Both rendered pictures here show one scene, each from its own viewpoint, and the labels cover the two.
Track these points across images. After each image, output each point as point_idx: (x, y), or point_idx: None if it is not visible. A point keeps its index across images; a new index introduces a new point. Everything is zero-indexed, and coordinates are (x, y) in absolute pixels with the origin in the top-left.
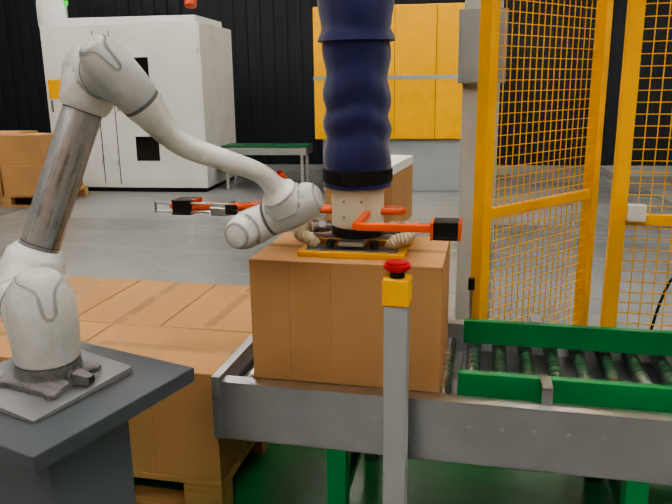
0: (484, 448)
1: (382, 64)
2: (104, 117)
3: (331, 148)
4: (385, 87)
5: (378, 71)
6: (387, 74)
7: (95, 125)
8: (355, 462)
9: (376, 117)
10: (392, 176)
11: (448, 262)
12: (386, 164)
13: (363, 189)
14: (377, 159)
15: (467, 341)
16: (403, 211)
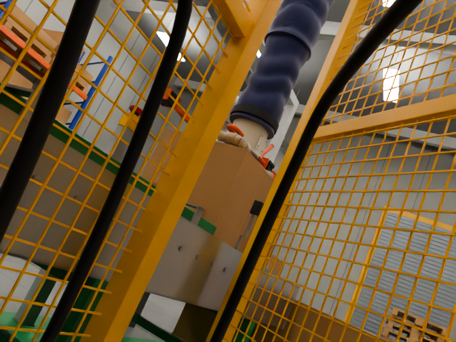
0: None
1: (267, 47)
2: (229, 123)
3: None
4: (263, 58)
5: (264, 51)
6: (272, 51)
7: (225, 125)
8: (142, 318)
9: (250, 76)
10: (245, 108)
11: (222, 160)
12: (241, 100)
13: (229, 119)
14: (239, 98)
15: None
16: (227, 125)
